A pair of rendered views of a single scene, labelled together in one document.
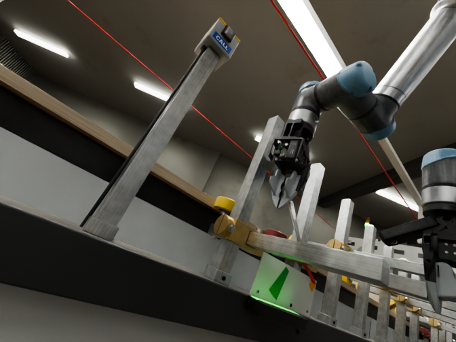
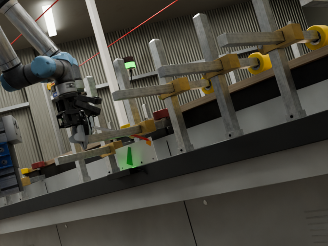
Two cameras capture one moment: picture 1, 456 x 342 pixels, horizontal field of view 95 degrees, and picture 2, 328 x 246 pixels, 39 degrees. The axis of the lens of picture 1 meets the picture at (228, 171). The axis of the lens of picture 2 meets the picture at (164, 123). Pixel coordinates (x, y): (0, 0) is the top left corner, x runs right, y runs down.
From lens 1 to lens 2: 2.26 m
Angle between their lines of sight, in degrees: 77
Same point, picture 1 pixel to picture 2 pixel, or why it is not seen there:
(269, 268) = (121, 154)
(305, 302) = (149, 154)
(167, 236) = not seen: hidden behind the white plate
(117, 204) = (79, 172)
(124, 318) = (102, 198)
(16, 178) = (100, 174)
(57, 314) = (92, 203)
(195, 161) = not seen: outside the picture
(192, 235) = not seen: hidden behind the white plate
